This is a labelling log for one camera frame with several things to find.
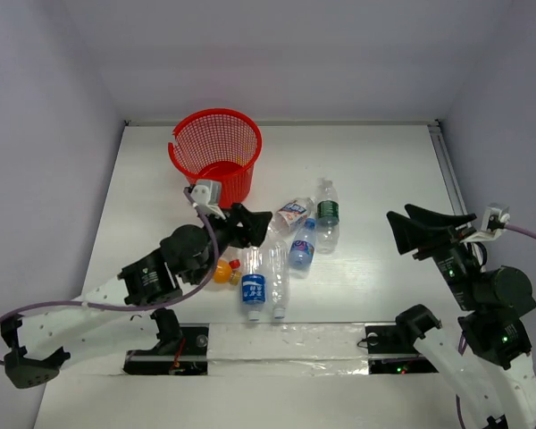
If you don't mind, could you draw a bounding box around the light blue label bottle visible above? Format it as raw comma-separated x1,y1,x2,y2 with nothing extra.
289,218,316,271

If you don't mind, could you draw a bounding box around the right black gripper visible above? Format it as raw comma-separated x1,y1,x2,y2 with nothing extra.
385,201,480,307

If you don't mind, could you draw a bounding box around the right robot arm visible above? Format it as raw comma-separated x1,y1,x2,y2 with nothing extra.
387,204,536,428

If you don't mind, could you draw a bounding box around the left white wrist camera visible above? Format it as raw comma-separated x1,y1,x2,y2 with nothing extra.
189,179,226,220

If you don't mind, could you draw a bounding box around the red plastic mesh bin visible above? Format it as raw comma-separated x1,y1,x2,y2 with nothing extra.
168,108,263,208

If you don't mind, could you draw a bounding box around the dark blue label bottle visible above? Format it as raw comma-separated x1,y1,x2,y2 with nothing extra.
240,247,266,323

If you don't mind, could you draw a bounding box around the green label clear bottle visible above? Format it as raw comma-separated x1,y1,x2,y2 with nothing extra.
316,179,339,254

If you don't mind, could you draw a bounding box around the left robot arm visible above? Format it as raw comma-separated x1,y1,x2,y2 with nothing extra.
0,204,272,390

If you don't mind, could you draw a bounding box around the clear unlabelled bottle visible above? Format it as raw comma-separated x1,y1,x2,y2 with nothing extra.
266,240,289,321

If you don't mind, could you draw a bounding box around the white orange label bottle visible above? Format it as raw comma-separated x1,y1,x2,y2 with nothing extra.
268,198,314,236

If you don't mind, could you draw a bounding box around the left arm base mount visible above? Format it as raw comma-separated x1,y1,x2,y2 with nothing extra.
122,324,209,376

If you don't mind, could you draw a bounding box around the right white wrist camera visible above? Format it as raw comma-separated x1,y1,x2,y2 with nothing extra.
464,203,510,243

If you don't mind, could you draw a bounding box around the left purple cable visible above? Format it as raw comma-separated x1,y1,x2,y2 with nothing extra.
0,186,220,366

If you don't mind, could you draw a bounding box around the orange juice bottle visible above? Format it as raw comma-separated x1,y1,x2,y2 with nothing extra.
213,259,242,286

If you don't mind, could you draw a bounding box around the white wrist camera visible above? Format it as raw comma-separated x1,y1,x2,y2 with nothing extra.
189,179,226,220
464,203,510,243

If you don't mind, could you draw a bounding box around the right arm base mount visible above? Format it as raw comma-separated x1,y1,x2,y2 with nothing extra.
357,324,438,375

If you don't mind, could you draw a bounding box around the red label clear bottle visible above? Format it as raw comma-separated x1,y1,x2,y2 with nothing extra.
229,259,240,270

